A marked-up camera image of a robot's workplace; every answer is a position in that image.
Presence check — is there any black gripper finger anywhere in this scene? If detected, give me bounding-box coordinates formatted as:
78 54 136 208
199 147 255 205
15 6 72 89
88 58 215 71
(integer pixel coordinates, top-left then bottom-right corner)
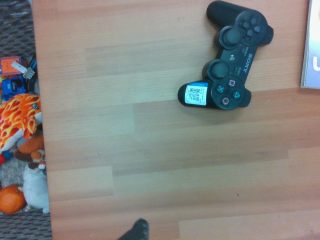
116 218 150 240

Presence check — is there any black Sony gamepad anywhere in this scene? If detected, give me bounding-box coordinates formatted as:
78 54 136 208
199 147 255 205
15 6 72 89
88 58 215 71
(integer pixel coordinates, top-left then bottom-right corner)
177 0 275 111

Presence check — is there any woven wicker basket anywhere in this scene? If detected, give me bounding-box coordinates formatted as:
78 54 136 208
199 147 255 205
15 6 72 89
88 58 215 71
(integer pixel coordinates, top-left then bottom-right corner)
0 0 54 240

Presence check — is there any reddish wooden coffee table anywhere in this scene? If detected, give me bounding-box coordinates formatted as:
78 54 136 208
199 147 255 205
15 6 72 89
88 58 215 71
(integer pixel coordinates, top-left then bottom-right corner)
31 0 320 240

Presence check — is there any grey white plush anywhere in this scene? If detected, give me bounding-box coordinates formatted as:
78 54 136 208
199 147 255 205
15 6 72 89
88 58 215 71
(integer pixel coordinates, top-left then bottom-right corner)
22 164 51 215

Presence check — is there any orange ball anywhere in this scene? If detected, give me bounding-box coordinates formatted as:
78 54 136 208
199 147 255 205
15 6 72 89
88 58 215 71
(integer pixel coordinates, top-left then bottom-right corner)
0 184 27 215

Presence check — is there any brown crocheted plush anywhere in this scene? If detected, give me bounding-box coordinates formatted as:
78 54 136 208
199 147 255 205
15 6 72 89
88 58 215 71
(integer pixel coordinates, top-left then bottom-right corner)
13 133 47 171

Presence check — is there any orange flame pattern plush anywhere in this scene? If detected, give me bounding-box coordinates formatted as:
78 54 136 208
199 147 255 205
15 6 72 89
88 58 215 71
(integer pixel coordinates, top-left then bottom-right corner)
0 92 43 157

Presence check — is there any blue toy car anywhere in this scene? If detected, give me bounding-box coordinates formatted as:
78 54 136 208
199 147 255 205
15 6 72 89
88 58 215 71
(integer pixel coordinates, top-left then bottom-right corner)
0 74 29 101

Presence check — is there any white plastic connector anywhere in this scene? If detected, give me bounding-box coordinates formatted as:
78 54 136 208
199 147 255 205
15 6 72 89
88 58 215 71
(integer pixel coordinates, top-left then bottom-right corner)
10 60 36 79

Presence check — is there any orange red toy car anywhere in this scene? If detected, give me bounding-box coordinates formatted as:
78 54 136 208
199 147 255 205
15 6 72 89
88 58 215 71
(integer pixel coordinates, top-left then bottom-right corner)
0 55 29 76

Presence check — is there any glossy magazine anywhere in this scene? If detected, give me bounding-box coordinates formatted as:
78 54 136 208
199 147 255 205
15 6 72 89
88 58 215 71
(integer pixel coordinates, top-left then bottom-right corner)
299 0 320 90

